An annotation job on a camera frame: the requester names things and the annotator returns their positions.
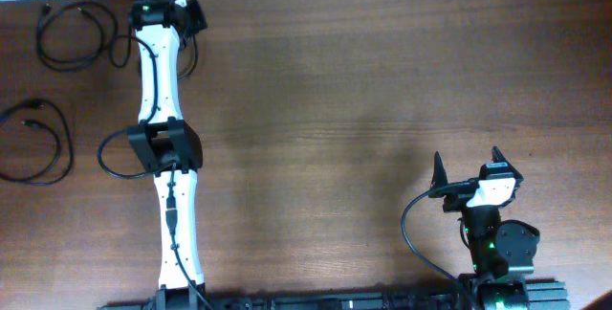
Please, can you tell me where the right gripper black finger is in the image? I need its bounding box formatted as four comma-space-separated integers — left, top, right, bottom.
430, 151, 448, 189
492, 146, 507, 163

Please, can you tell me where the black usb cable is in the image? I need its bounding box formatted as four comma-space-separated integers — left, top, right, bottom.
0, 97, 76, 187
34, 0, 119, 73
177, 34, 200, 82

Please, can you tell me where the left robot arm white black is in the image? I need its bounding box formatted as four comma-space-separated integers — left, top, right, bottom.
128, 0, 210, 309

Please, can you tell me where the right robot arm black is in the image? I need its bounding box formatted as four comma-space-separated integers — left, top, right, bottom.
431, 146, 540, 309

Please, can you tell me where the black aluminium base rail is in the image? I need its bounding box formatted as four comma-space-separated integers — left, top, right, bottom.
101, 281, 571, 310

